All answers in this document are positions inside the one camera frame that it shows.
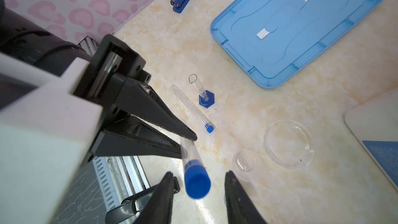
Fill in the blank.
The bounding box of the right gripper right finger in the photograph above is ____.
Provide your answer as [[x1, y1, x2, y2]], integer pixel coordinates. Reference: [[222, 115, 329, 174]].
[[224, 171, 267, 224]]

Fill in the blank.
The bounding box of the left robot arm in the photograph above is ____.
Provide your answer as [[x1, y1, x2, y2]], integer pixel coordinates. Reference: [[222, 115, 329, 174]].
[[1, 3, 197, 163]]

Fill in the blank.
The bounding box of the clear glass petri dish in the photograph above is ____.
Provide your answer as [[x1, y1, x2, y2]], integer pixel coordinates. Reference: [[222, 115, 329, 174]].
[[263, 119, 315, 170]]

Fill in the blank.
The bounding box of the small clear watch glass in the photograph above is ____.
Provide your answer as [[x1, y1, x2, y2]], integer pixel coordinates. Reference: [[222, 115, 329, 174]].
[[232, 149, 261, 181]]

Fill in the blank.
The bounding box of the black stapler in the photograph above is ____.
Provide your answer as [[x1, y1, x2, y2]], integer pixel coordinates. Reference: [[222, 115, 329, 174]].
[[105, 176, 180, 224]]

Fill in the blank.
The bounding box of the white plastic storage bin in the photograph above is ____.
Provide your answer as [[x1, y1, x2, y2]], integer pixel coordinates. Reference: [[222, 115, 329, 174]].
[[344, 88, 398, 189]]

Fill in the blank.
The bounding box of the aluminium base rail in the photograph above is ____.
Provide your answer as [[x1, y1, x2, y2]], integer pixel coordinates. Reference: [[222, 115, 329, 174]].
[[49, 37, 156, 224]]

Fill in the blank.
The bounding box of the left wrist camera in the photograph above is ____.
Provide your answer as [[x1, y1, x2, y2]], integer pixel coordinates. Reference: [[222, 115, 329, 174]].
[[1, 55, 103, 224]]

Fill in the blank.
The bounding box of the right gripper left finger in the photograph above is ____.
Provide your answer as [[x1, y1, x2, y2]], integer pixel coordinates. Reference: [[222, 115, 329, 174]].
[[134, 172, 175, 224]]

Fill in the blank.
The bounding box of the blue cap test tube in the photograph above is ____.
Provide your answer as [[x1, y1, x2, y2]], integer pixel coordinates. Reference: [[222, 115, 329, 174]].
[[180, 137, 211, 199], [171, 85, 215, 133]]

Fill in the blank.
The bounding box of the blue plastic bin lid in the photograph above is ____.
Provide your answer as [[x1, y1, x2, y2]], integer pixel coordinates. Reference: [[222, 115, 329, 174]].
[[210, 0, 383, 89]]

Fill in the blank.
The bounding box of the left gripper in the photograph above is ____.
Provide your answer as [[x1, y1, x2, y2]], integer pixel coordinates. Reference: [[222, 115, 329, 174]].
[[74, 34, 198, 165]]

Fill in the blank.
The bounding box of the blue base measuring cylinder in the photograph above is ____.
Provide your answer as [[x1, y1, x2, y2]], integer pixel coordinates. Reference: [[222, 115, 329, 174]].
[[189, 74, 215, 108]]

